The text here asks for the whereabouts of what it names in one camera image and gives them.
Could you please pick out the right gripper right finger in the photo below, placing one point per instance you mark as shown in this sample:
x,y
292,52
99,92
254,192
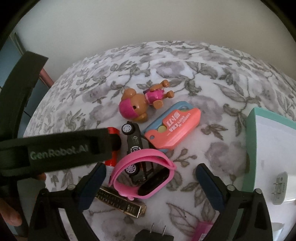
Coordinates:
x,y
242,215

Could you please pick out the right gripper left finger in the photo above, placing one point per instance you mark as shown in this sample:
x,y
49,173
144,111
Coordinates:
x,y
46,223

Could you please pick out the white plug charger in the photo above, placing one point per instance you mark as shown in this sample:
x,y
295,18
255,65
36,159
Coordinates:
x,y
280,188

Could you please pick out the magenta lip balm tube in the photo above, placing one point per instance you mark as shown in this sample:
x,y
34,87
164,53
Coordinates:
x,y
202,230

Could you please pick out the red white glue bottle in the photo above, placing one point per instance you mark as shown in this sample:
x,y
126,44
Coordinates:
x,y
113,161

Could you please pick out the gold patterned harmonica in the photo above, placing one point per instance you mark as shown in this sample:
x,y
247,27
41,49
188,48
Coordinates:
x,y
111,197

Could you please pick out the black plug adapter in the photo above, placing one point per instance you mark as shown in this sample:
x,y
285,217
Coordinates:
x,y
151,235

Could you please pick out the black toy car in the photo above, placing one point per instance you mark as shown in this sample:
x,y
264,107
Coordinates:
x,y
135,143

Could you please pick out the brown pink toy dog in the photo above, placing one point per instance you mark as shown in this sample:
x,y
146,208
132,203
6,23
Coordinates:
x,y
133,106

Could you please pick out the coral blue toy boat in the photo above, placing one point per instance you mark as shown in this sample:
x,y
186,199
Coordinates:
x,y
172,127

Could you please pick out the person's left hand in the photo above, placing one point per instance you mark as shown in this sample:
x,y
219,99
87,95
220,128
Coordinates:
x,y
28,191

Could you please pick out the teal white storage box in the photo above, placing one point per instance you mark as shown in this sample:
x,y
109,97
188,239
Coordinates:
x,y
270,146

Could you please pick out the pink pole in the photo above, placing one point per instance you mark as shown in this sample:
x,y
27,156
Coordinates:
x,y
46,79

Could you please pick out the floral grey white blanket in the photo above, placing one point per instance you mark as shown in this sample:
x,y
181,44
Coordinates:
x,y
139,83

